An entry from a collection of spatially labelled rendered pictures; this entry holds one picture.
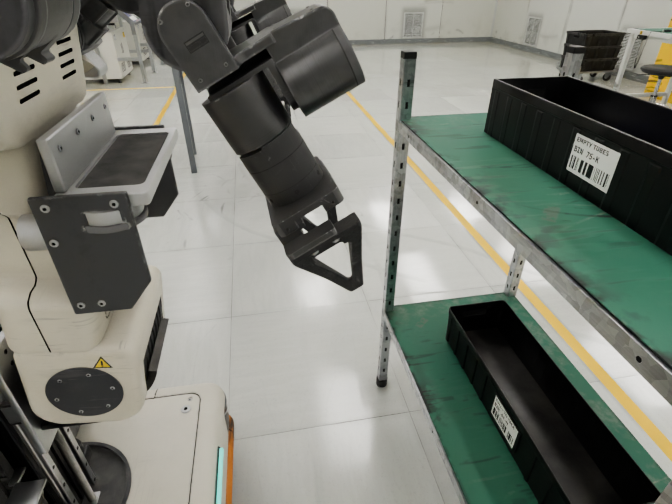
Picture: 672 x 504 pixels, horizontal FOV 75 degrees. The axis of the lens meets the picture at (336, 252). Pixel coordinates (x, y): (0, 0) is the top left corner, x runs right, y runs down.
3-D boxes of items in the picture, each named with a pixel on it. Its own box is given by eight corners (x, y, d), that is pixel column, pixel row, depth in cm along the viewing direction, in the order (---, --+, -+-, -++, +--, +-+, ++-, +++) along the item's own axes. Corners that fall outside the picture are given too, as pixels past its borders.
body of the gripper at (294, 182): (325, 169, 46) (288, 106, 42) (348, 205, 37) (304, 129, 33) (272, 201, 46) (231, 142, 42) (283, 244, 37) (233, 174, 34)
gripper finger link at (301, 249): (372, 246, 46) (330, 173, 41) (395, 281, 39) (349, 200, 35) (317, 279, 46) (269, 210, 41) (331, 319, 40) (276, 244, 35)
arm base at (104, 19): (50, 0, 70) (18, 5, 60) (84, -36, 68) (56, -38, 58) (98, 47, 74) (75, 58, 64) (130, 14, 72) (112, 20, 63)
